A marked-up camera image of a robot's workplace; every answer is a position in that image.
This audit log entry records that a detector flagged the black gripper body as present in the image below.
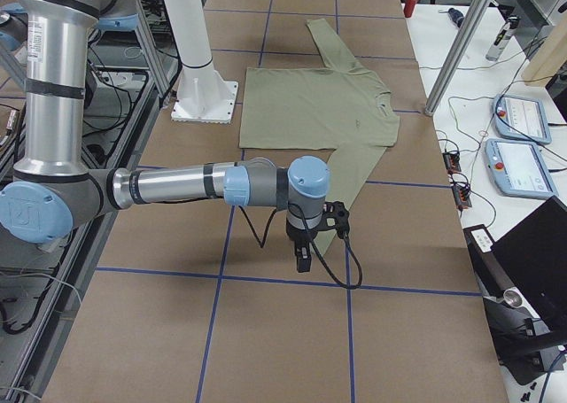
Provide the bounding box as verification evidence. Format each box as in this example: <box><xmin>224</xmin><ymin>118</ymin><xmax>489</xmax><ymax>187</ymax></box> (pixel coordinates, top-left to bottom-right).
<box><xmin>286</xmin><ymin>221</ymin><xmax>318</xmax><ymax>251</ymax></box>

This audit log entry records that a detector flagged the olive green long-sleeve shirt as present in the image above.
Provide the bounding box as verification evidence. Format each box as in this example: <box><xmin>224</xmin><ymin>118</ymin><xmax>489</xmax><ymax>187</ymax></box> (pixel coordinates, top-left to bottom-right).
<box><xmin>238</xmin><ymin>17</ymin><xmax>401</xmax><ymax>259</ymax></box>

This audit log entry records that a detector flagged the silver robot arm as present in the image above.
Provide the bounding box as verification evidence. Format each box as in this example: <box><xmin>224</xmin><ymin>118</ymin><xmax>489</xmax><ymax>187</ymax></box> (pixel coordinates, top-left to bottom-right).
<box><xmin>1</xmin><ymin>0</ymin><xmax>330</xmax><ymax>273</ymax></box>

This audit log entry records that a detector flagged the orange black circuit board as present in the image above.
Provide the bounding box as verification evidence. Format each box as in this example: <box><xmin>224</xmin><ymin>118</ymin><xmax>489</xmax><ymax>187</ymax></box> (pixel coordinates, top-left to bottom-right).
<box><xmin>442</xmin><ymin>151</ymin><xmax>462</xmax><ymax>174</ymax></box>

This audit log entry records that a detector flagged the near teach pendant tablet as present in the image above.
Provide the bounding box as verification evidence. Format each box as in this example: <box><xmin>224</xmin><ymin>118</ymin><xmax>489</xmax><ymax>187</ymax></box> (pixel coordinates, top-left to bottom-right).
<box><xmin>485</xmin><ymin>138</ymin><xmax>559</xmax><ymax>199</ymax></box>

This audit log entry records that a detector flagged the teach pendant tablet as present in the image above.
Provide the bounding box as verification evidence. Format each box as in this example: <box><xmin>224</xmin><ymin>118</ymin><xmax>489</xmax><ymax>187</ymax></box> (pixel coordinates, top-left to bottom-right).
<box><xmin>485</xmin><ymin>138</ymin><xmax>559</xmax><ymax>199</ymax></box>
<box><xmin>492</xmin><ymin>94</ymin><xmax>552</xmax><ymax>145</ymax></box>

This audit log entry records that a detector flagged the far teach pendant tablet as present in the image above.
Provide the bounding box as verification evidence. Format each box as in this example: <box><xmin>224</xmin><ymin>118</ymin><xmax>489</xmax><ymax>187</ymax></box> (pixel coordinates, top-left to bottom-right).
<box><xmin>492</xmin><ymin>94</ymin><xmax>552</xmax><ymax>145</ymax></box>

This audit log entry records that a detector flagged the clear spray bottle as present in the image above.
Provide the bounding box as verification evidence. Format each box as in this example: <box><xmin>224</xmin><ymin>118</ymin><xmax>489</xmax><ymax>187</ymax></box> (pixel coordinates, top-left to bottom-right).
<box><xmin>485</xmin><ymin>15</ymin><xmax>520</xmax><ymax>62</ymax></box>

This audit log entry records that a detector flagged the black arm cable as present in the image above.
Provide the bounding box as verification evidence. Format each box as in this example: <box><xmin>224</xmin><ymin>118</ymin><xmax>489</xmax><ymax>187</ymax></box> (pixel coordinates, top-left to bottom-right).
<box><xmin>238</xmin><ymin>201</ymin><xmax>363</xmax><ymax>291</ymax></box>

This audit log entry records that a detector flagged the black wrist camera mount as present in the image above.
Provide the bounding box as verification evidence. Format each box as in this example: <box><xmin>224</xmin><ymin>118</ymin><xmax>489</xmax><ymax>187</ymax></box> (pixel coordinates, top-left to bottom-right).
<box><xmin>317</xmin><ymin>201</ymin><xmax>350</xmax><ymax>240</ymax></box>

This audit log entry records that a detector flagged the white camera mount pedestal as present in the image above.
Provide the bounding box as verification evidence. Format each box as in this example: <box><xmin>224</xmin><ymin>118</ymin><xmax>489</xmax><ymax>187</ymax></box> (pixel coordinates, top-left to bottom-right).
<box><xmin>164</xmin><ymin>0</ymin><xmax>238</xmax><ymax>124</ymax></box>

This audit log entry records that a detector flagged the aluminium frame post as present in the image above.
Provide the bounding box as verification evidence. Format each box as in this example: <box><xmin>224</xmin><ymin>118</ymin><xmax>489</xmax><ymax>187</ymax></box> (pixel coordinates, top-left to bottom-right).
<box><xmin>424</xmin><ymin>0</ymin><xmax>491</xmax><ymax>116</ymax></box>

